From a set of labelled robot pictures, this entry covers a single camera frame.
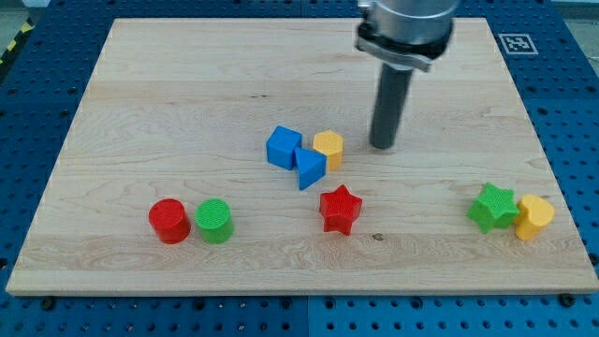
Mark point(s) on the white fiducial marker tag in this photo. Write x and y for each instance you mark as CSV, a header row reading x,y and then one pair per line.
x,y
517,44

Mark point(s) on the red star block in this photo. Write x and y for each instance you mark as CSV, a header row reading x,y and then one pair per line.
x,y
340,209

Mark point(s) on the green star block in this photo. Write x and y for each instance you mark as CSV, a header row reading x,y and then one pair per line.
x,y
493,208

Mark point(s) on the yellow heart block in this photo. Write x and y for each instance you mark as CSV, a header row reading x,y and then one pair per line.
x,y
535,214

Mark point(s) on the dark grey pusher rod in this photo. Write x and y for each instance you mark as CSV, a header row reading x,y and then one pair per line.
x,y
392,91

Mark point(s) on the green cylinder block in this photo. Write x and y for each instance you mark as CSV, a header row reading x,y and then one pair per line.
x,y
214,221

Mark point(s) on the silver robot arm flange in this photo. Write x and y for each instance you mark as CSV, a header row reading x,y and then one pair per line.
x,y
406,34

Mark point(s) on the blue cube block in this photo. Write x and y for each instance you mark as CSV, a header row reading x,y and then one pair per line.
x,y
281,146

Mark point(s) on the blue triangular prism block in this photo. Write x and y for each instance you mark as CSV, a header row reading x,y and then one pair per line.
x,y
311,166

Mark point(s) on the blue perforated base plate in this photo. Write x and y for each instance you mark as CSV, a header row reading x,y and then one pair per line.
x,y
52,66

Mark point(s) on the light wooden board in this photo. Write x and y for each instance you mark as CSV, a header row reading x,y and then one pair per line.
x,y
183,108

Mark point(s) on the red cylinder block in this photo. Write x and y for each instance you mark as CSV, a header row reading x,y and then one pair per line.
x,y
169,220

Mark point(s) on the yellow hexagon block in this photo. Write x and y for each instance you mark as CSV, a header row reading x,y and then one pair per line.
x,y
330,144

